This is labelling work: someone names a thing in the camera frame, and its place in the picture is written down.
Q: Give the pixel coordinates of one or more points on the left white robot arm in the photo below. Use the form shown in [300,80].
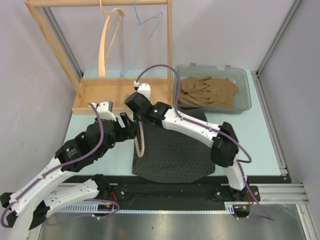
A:
[76,154]

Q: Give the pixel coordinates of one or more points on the white slotted cable duct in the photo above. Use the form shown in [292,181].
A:
[105,208]

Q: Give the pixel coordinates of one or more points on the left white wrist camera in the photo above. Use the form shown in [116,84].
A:
[104,109]

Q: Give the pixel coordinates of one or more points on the wooden clothes rack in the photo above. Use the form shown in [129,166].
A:
[93,89]

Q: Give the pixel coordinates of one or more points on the left aluminium frame post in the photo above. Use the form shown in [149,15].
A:
[48,14]

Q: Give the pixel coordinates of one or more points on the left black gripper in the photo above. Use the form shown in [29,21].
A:
[132,126]

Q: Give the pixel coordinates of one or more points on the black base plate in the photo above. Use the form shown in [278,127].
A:
[183,197]

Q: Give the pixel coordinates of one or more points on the dark grey dotted skirt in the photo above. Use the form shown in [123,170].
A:
[171,157]

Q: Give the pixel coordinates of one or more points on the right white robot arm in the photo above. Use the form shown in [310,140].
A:
[225,149]

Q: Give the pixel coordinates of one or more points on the light wooden hanger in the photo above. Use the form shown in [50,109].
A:
[103,54]

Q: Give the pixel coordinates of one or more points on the clear plastic bin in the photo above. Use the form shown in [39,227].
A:
[242,99]

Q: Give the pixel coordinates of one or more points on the white rounded object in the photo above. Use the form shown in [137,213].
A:
[22,224]

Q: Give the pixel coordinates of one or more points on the blue wire hanger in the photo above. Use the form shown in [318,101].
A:
[146,28]

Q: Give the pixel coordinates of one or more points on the aluminium frame post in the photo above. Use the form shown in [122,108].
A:
[279,34]
[48,14]

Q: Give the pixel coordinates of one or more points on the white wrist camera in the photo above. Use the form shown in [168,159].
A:
[104,109]
[143,88]

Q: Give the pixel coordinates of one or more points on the right aluminium frame post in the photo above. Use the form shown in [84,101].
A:
[279,34]

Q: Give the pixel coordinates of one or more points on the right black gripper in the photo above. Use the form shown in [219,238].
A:
[136,117]

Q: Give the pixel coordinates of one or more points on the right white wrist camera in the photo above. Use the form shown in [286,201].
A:
[143,88]

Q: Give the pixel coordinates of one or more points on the tan cloth garment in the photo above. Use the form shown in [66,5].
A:
[207,92]

